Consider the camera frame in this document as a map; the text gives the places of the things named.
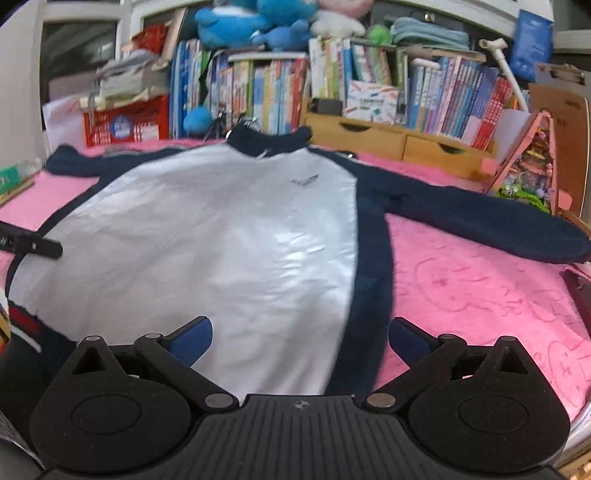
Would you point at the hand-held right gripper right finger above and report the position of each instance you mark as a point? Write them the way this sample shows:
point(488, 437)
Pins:
point(406, 341)

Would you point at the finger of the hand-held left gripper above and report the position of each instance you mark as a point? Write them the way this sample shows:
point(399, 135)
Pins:
point(32, 242)

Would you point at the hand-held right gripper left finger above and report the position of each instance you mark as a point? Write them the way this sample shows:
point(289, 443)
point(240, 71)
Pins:
point(191, 344)

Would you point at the white navy jacket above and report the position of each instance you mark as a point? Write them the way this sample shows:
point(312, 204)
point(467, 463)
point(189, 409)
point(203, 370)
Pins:
point(207, 230)

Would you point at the green label plastic bottle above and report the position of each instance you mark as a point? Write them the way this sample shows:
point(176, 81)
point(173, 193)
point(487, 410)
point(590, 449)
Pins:
point(16, 177)

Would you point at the white plastic bag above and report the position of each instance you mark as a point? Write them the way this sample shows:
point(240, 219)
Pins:
point(62, 122)

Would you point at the red plastic crate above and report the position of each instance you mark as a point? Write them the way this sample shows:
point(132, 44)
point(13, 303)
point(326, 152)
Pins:
point(147, 120)

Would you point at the stack of papers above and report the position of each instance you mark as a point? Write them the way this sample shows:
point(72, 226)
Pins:
point(129, 81)

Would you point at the window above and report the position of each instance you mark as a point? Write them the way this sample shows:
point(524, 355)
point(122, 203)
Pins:
point(78, 46)

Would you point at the blue plush ball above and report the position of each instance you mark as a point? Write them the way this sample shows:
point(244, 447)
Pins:
point(198, 120)

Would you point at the wooden drawer organizer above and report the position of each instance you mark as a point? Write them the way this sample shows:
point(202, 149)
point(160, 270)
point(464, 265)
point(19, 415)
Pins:
point(369, 136)

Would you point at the pink miniature house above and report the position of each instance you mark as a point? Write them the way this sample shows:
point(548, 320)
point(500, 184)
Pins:
point(531, 170)

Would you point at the miniature bicycle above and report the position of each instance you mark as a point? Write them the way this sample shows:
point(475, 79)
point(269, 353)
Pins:
point(251, 124)

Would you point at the red plastic basket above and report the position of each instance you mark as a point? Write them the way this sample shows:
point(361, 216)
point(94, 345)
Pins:
point(152, 37)

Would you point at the white paper sheet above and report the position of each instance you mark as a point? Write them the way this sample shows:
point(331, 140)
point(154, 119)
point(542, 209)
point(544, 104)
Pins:
point(512, 127)

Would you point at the white printed box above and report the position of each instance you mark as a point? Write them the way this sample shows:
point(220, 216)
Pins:
point(371, 101)

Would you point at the black power adapter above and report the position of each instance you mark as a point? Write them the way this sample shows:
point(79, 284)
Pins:
point(327, 106)

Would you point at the row of pink blue books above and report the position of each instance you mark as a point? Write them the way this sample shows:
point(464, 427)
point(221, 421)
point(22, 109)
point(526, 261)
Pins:
point(461, 97)

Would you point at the brown flat board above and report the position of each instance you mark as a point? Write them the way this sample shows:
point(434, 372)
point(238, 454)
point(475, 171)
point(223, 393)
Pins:
point(174, 32)

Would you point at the row of tall picture books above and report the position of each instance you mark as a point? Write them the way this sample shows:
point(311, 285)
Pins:
point(272, 92)

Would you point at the brown clipboard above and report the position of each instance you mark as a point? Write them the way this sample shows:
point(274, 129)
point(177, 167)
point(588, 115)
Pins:
point(572, 120)

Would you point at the row of green yellow books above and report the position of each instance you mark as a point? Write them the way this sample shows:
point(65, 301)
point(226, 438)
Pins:
point(332, 64)

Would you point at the stack of teal face masks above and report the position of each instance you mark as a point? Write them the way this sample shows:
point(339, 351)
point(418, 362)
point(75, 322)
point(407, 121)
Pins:
point(429, 34)

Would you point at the green plush toy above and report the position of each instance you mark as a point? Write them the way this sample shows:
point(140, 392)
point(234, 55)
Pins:
point(379, 34)

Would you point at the blue white plush toy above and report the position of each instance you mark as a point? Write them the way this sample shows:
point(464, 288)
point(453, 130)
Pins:
point(281, 37)

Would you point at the blue packet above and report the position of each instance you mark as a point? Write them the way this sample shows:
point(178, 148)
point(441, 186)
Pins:
point(531, 41)

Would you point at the pink bunny plush toy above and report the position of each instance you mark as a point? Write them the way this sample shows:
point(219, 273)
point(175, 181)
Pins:
point(337, 21)

